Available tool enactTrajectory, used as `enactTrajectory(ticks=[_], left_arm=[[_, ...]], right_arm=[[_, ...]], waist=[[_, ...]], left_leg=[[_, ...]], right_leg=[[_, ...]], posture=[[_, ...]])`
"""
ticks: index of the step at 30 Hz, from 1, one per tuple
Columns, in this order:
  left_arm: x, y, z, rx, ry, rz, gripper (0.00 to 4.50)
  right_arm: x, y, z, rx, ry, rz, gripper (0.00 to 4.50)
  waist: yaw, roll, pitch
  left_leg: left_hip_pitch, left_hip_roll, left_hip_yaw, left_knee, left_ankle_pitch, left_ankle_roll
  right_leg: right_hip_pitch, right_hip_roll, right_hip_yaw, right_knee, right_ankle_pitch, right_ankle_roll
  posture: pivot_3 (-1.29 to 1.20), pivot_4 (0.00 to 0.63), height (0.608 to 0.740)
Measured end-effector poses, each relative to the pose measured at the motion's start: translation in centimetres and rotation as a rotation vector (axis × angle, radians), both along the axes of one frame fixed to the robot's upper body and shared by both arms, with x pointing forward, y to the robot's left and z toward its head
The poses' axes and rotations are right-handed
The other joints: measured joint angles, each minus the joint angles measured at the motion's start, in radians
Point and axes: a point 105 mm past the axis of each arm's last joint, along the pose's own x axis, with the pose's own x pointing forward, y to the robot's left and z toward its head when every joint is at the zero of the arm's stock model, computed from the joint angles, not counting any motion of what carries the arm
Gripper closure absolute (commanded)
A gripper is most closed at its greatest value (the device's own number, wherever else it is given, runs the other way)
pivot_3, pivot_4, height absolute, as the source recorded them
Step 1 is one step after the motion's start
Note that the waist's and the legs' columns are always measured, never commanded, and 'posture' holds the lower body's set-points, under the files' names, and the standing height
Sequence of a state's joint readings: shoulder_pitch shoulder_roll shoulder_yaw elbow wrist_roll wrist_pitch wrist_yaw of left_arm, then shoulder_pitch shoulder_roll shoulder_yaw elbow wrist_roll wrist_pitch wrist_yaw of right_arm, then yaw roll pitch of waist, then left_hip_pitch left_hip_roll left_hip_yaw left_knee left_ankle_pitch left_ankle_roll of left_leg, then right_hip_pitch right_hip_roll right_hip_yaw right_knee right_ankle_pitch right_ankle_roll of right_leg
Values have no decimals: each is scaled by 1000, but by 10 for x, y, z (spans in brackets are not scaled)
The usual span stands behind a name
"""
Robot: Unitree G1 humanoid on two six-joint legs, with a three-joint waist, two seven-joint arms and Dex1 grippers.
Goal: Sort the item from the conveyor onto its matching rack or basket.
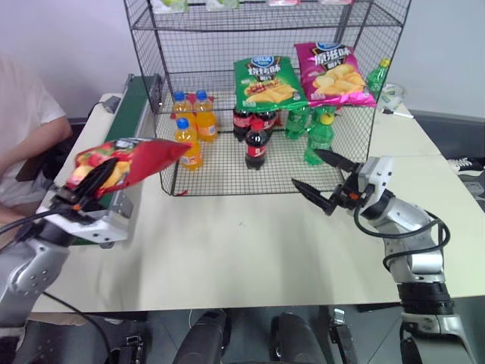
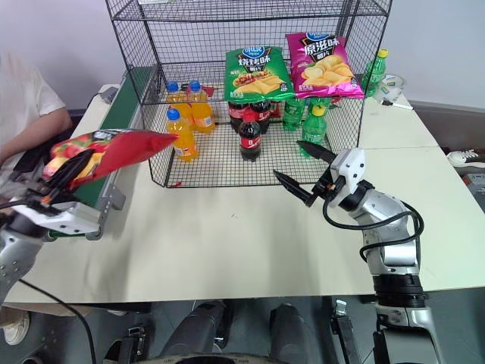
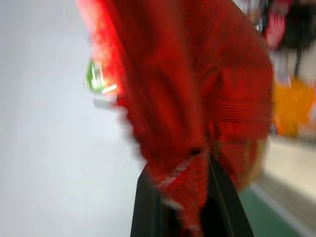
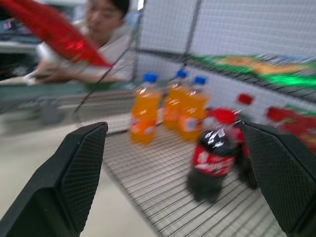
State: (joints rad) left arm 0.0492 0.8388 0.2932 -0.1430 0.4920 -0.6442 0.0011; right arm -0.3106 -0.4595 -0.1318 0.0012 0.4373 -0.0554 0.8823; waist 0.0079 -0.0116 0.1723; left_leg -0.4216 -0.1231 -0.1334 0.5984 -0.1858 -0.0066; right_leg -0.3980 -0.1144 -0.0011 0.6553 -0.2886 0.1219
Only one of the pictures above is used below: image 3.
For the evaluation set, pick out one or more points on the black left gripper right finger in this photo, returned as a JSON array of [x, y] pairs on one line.
[[227, 205]]

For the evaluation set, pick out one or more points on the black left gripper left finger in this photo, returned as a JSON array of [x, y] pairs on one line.
[[145, 212]]

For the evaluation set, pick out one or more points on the green conveyor belt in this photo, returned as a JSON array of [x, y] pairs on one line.
[[266, 217]]

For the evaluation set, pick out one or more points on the orange basket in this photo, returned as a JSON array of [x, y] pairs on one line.
[[295, 108]]

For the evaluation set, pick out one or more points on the black rack with hanging snacks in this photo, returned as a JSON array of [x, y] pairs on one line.
[[291, 24]]

